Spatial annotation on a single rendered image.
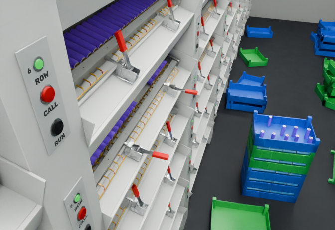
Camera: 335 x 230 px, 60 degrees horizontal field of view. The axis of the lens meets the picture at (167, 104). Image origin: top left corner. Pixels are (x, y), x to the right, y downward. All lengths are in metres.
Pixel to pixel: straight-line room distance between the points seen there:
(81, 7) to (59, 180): 0.21
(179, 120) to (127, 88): 0.57
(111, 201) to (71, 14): 0.37
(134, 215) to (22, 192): 0.48
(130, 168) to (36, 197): 0.32
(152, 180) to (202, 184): 1.01
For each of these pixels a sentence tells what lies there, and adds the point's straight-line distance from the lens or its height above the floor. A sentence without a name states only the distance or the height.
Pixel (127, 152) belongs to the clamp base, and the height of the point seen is 0.97.
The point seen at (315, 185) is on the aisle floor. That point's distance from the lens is 2.05.
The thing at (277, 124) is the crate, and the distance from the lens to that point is 1.73.
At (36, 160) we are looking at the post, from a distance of 0.33.
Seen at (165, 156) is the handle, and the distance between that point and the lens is 0.63.
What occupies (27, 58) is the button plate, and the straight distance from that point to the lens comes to 0.29.
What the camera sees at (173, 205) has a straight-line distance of 1.31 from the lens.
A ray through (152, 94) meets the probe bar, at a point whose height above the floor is 1.00.
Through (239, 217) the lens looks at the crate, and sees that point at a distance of 1.75.
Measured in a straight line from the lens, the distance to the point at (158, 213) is 1.05.
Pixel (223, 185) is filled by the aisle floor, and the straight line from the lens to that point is 1.87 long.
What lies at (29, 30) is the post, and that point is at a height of 1.33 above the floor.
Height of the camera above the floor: 1.43
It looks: 35 degrees down
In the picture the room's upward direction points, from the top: straight up
